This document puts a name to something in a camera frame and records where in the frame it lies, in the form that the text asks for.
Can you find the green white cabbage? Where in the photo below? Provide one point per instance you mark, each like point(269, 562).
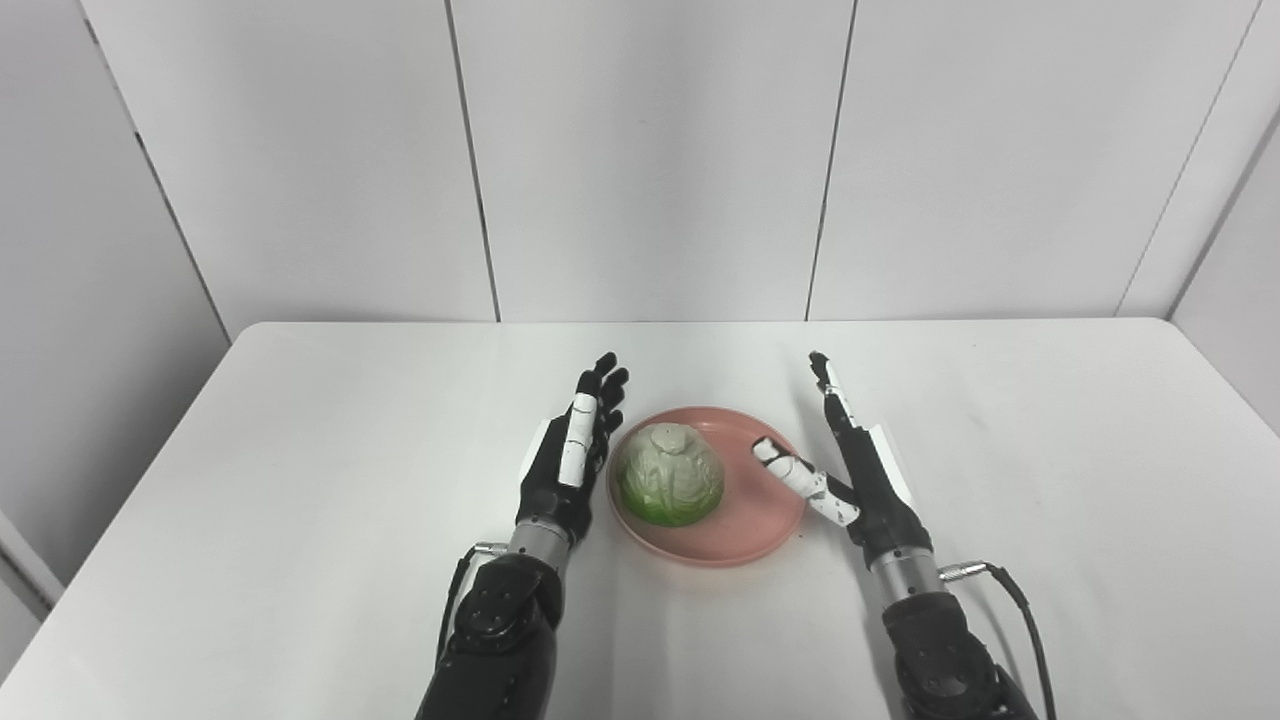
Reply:
point(668, 475)

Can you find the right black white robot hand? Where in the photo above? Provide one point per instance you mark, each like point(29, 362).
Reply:
point(865, 490)

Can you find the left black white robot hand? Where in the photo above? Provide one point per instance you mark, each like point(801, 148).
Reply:
point(560, 475)

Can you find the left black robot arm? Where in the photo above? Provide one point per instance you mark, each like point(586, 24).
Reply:
point(505, 630)

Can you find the pink round plate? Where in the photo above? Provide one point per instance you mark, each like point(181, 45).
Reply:
point(745, 520)

